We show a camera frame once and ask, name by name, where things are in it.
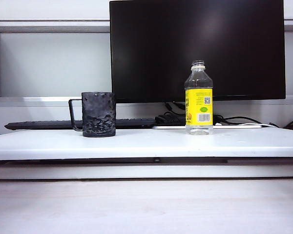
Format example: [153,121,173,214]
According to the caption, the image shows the dark textured glass cup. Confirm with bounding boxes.
[68,91,117,138]

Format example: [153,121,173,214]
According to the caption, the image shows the black keyboard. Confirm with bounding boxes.
[4,117,157,131]

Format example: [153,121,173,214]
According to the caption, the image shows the white cable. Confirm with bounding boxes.
[239,123,280,128]

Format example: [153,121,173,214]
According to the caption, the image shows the grey aluminium partition frame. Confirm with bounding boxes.
[0,19,293,108]

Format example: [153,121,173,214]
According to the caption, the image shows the clear bottle with yellow label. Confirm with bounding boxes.
[184,60,214,136]

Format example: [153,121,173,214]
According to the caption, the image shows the black monitor cable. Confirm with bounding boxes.
[165,102,187,115]

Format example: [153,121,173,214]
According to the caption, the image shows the black computer monitor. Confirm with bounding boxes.
[109,0,286,104]

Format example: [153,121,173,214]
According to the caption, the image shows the thin black cable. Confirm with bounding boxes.
[213,116,279,127]

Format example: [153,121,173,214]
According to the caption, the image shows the black coiled cable bundle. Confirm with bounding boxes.
[154,111,187,126]

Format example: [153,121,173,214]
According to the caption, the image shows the flat white pad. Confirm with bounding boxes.
[151,124,263,130]

